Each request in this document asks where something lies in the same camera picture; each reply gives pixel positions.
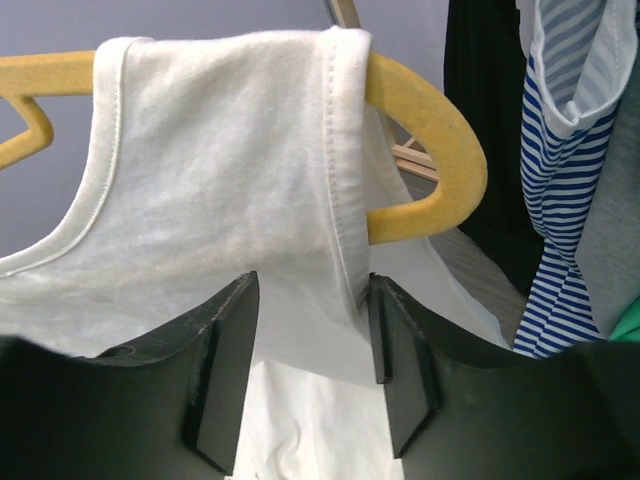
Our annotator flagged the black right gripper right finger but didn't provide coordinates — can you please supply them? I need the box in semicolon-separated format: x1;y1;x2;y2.
368;275;639;479

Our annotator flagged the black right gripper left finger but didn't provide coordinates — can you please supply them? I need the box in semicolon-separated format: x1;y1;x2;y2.
1;272;260;479

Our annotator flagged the yellow velvet hanger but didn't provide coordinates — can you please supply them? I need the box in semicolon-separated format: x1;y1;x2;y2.
1;51;488;245

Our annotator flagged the black tank top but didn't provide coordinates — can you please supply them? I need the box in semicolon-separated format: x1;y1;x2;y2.
444;0;543;295

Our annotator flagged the green tank top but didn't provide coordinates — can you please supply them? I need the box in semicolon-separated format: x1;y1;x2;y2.
609;297;640;343

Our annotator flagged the grey tank top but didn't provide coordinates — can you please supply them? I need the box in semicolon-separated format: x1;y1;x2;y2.
576;82;639;337

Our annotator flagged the blue white striped tank top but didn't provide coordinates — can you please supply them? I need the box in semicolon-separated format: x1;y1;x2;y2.
513;1;639;359

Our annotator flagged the wooden clothes rack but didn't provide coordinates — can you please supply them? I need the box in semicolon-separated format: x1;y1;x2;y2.
324;0;441;186

